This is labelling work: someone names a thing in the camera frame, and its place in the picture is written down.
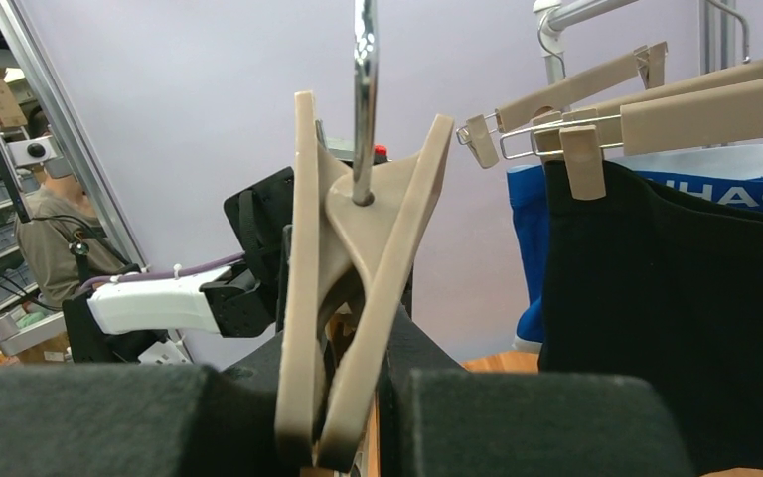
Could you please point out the beige hanger with black underwear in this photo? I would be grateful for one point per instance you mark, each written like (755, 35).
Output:
(582, 154)

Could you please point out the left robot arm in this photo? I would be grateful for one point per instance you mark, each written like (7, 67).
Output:
(128, 316)

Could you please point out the person in background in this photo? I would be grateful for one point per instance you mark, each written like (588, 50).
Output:
(64, 244)

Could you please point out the beige clip hanger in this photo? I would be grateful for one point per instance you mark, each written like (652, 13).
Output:
(356, 229)

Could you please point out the beige hanger with blue underwear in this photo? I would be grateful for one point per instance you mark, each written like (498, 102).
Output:
(724, 106)

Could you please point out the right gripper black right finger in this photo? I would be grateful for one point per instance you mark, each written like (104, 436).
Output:
(456, 423)

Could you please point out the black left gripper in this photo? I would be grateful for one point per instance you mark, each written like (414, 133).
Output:
(259, 215)

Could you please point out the empty beige hanger left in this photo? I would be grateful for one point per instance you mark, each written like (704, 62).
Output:
(646, 63)

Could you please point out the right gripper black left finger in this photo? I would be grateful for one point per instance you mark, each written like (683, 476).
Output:
(130, 420)

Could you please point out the blue underwear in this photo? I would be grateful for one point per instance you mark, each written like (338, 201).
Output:
(727, 175)

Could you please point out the black underwear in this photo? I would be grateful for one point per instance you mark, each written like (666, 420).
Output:
(657, 284)

